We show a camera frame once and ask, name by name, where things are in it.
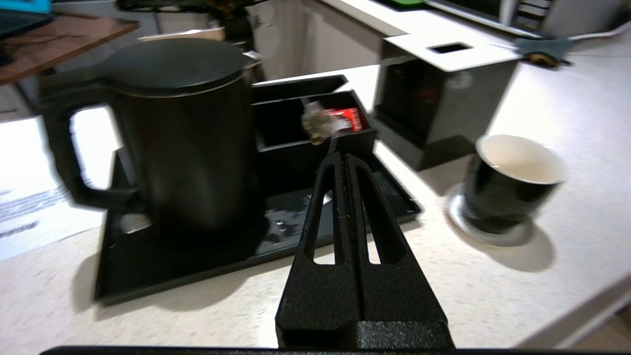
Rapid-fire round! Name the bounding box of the black electric kettle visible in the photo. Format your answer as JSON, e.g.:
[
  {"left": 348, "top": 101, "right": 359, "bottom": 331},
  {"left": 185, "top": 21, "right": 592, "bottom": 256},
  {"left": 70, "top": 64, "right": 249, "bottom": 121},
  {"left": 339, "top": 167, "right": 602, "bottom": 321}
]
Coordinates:
[{"left": 39, "top": 38, "right": 269, "bottom": 248}]

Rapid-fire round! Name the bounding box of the red sachet packet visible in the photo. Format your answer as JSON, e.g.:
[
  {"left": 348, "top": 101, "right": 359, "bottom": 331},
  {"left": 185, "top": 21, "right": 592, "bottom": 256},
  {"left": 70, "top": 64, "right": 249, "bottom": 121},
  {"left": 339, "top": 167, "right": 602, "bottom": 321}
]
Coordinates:
[{"left": 328, "top": 107, "right": 363, "bottom": 133}]

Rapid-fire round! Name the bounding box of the black serving tray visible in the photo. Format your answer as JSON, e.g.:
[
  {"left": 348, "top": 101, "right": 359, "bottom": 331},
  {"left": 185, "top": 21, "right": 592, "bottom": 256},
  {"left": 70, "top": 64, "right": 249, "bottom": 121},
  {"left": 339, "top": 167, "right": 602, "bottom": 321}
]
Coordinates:
[{"left": 94, "top": 148, "right": 422, "bottom": 305}]

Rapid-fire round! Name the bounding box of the black tissue box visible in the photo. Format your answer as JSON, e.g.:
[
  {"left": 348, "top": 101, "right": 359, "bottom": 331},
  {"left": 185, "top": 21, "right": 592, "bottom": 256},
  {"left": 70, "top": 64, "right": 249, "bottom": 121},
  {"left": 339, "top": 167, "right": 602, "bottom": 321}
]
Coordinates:
[{"left": 373, "top": 32, "right": 523, "bottom": 172}]

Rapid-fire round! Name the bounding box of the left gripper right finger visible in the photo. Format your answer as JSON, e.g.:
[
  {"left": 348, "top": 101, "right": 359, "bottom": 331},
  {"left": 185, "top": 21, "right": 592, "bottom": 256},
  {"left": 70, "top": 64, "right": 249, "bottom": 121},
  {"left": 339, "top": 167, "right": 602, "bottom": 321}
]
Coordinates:
[{"left": 345, "top": 154, "right": 454, "bottom": 349}]

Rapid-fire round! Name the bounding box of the white printed paper sheet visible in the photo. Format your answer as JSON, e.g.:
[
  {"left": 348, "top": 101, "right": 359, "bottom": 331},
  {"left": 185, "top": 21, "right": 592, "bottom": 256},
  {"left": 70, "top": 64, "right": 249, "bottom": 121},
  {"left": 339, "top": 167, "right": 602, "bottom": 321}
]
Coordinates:
[{"left": 0, "top": 106, "right": 124, "bottom": 262}]

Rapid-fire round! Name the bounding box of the open laptop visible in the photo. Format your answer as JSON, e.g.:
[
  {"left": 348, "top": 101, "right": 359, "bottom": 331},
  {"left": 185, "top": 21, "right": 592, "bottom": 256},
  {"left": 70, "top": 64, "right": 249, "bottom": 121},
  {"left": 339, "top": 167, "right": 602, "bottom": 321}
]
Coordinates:
[{"left": 0, "top": 0, "right": 53, "bottom": 38}]

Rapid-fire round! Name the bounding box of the thick white power cable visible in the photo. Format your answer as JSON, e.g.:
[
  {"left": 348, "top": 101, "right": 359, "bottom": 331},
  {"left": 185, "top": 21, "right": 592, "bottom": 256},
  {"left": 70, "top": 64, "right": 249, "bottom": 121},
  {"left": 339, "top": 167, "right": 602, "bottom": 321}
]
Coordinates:
[{"left": 567, "top": 21, "right": 631, "bottom": 43}]

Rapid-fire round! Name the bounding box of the pyramid tea bag with string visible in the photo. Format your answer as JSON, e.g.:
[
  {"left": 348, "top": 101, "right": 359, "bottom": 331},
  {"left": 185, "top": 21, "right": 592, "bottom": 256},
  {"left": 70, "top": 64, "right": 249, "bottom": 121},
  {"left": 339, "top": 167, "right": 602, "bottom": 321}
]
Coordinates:
[{"left": 301, "top": 101, "right": 351, "bottom": 154}]

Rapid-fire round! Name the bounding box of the white saucer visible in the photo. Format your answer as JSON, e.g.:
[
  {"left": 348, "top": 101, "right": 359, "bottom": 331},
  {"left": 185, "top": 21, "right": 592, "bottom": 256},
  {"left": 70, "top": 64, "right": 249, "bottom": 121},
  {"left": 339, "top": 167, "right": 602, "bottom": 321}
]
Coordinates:
[{"left": 444, "top": 185, "right": 536, "bottom": 247}]

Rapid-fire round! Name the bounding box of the black cup white inside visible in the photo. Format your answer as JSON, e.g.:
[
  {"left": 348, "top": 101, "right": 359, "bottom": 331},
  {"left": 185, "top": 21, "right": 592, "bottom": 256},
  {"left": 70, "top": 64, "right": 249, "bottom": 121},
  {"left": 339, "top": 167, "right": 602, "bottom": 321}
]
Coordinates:
[{"left": 463, "top": 134, "right": 567, "bottom": 235}]

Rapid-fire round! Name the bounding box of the black compartment organizer box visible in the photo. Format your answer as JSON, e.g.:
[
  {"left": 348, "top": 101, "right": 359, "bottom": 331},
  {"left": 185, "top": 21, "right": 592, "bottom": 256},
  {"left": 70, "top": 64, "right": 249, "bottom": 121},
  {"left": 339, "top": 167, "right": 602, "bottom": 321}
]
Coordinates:
[{"left": 251, "top": 74, "right": 378, "bottom": 192}]

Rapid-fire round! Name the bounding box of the grey-blue cloth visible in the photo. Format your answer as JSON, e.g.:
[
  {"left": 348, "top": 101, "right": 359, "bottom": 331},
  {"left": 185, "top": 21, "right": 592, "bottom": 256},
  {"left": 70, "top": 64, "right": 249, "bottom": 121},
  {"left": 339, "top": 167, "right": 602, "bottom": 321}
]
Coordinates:
[{"left": 513, "top": 37, "right": 575, "bottom": 68}]

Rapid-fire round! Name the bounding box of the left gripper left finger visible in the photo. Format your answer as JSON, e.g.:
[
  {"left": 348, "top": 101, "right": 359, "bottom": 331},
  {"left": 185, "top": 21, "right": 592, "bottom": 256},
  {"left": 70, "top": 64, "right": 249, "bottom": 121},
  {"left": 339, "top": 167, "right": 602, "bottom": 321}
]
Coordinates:
[{"left": 275, "top": 152, "right": 363, "bottom": 349}]

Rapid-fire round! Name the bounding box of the wooden desk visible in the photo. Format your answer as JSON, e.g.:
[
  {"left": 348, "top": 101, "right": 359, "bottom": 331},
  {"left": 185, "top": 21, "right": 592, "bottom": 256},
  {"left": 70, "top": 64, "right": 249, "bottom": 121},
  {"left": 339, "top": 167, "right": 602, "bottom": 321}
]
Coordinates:
[{"left": 0, "top": 15, "right": 140, "bottom": 85}]

